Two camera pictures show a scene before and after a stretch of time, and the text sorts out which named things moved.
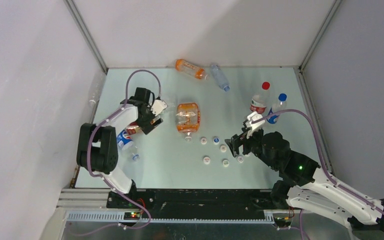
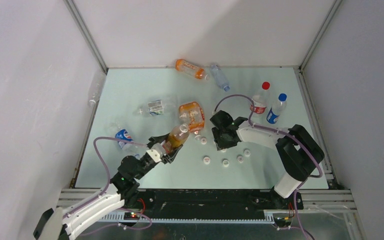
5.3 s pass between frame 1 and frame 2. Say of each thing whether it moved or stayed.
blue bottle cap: stayed
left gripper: moved
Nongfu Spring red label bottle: stayed
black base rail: stayed
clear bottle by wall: stayed
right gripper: moved
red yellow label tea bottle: moved
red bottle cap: stayed
